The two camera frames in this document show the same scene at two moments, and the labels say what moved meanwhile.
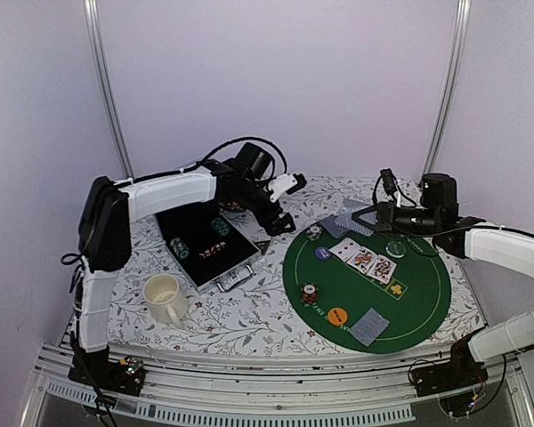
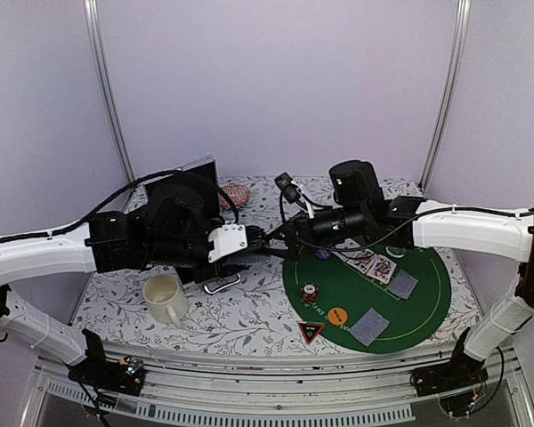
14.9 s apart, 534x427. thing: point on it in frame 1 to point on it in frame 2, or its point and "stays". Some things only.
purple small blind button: (322, 253) stays
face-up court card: (382, 269) stays
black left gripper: (266, 220) to (217, 271)
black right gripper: (385, 211) to (294, 237)
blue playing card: (368, 326) stays
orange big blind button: (337, 316) stays
